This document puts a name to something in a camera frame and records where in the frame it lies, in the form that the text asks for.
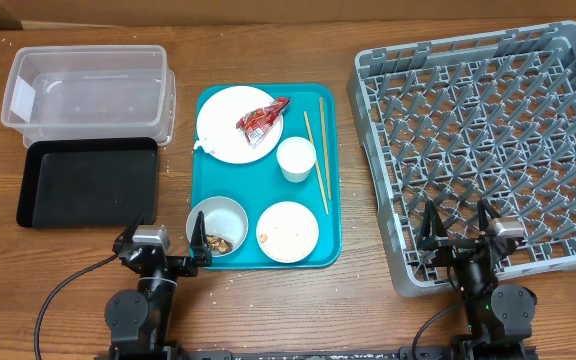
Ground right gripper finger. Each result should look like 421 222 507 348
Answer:
417 200 449 248
477 198 501 235

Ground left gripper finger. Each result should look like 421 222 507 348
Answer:
117 213 144 245
190 211 211 256

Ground food scraps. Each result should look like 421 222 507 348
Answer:
207 235 233 255

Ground grey bowl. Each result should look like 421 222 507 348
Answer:
186 196 249 257

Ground pink bowl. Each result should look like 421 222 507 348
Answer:
255 200 320 264

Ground rice pile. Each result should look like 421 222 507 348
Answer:
257 203 318 262

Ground white paper cup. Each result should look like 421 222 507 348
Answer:
276 137 316 183

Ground red snack wrapper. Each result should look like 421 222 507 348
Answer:
236 97 291 148

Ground white napkin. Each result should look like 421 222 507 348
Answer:
193 138 216 154

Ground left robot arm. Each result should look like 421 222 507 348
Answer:
104 212 212 360

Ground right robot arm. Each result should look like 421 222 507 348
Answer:
411 199 537 360

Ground grey dishwasher rack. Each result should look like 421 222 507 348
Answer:
348 21 576 297

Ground black plastic tray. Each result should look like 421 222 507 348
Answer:
16 137 159 228

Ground large white plate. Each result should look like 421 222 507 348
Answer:
196 86 283 164

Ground clear plastic bin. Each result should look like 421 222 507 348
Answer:
0 45 176 147

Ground left wooden chopstick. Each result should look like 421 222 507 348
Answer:
303 111 330 215

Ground wooden chopstick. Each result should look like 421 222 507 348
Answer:
303 111 330 215
319 97 332 200

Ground right wooden chopstick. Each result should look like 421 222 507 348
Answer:
319 97 332 200

